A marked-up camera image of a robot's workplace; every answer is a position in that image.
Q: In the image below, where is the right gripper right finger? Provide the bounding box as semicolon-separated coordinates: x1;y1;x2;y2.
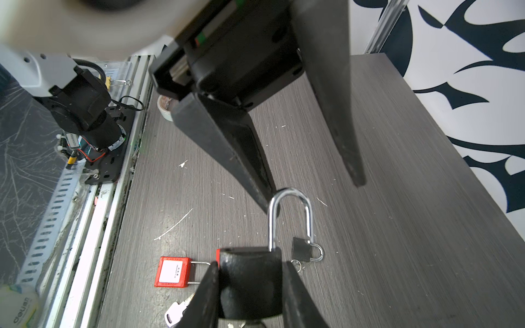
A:
282;262;329;328

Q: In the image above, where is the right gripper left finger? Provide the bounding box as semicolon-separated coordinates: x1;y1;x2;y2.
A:
175;262;220;328

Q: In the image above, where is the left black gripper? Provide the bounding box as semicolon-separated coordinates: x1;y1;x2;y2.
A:
150;1;366;213

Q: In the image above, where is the red padlock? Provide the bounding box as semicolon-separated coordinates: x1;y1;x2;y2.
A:
215;249;221;268
154;256;211;288

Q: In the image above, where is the small black padlock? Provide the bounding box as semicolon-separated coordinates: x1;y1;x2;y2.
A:
219;188;314;321
291;237;324;273

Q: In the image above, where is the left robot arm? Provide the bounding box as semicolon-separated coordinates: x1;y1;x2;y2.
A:
1;1;366;211

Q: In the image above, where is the clear tape roll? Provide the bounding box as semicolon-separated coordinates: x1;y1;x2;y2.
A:
157;95;179;122

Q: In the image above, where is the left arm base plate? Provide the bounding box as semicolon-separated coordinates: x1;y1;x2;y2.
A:
79;98;144;185

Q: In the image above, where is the slotted cable duct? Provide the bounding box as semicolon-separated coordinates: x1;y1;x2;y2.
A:
16;162;85;286

